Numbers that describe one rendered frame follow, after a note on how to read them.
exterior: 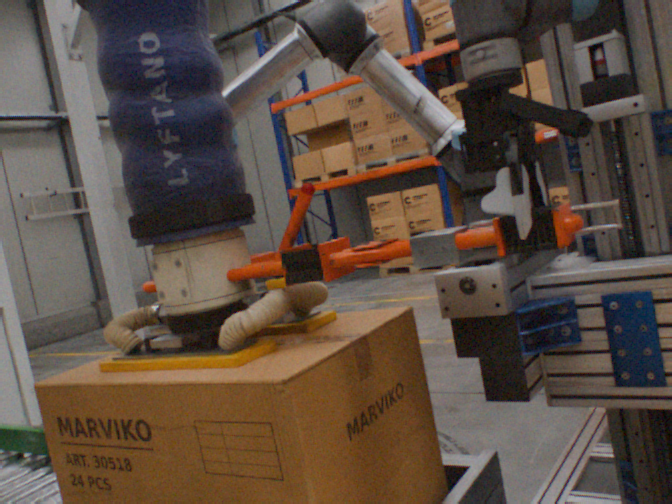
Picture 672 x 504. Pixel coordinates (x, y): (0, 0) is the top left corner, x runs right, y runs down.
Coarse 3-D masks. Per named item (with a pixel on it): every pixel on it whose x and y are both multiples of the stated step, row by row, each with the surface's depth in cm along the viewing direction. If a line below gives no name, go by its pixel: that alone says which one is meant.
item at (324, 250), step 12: (336, 240) 96; (348, 240) 99; (288, 252) 95; (300, 252) 94; (312, 252) 93; (324, 252) 93; (336, 252) 96; (288, 264) 97; (300, 264) 95; (312, 264) 94; (324, 264) 93; (288, 276) 96; (300, 276) 95; (312, 276) 94; (324, 276) 93; (336, 276) 95
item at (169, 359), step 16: (208, 336) 100; (144, 352) 109; (160, 352) 105; (176, 352) 102; (192, 352) 100; (208, 352) 97; (224, 352) 95; (240, 352) 94; (256, 352) 95; (112, 368) 108; (128, 368) 105; (144, 368) 103; (160, 368) 101; (176, 368) 99; (192, 368) 97; (208, 368) 95; (224, 368) 93
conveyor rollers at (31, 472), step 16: (0, 464) 201; (16, 464) 197; (32, 464) 193; (48, 464) 196; (0, 480) 184; (16, 480) 181; (32, 480) 182; (48, 480) 178; (0, 496) 174; (16, 496) 170; (32, 496) 166; (48, 496) 168
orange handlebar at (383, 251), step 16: (576, 224) 76; (384, 240) 92; (400, 240) 92; (464, 240) 82; (480, 240) 81; (256, 256) 130; (272, 256) 134; (336, 256) 93; (352, 256) 92; (368, 256) 90; (384, 256) 89; (400, 256) 88; (240, 272) 104; (256, 272) 102; (272, 272) 100; (144, 288) 117
